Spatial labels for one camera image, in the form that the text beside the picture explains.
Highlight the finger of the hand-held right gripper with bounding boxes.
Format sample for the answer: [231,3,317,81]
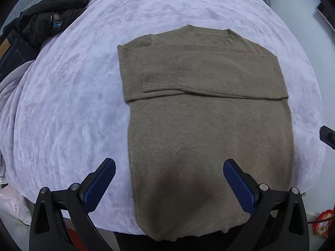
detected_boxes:
[320,125,335,151]

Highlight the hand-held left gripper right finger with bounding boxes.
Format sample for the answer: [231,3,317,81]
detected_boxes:
[223,158,310,251]

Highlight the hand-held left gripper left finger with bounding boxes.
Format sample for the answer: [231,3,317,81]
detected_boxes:
[29,158,117,251]

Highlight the olive brown knit sweater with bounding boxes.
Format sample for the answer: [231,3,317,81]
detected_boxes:
[117,25,294,242]

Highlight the person's black clothing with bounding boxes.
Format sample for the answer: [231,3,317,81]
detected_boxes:
[112,223,252,251]

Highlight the red snack packet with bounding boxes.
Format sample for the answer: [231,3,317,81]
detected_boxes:
[313,209,335,238]

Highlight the white plastic bag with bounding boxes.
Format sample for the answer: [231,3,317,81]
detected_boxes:
[0,183,32,227]

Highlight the lavender plush bed blanket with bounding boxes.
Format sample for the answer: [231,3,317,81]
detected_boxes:
[0,0,327,236]

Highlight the black flat screen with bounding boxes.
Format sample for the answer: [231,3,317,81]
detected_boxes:
[315,1,335,29]

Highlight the grey lilac blanket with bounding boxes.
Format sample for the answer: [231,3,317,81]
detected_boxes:
[0,60,36,126]

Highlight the dark blue jeans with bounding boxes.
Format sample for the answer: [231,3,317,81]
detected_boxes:
[0,30,40,83]

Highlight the black jacket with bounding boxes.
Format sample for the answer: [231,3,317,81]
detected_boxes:
[13,0,91,48]

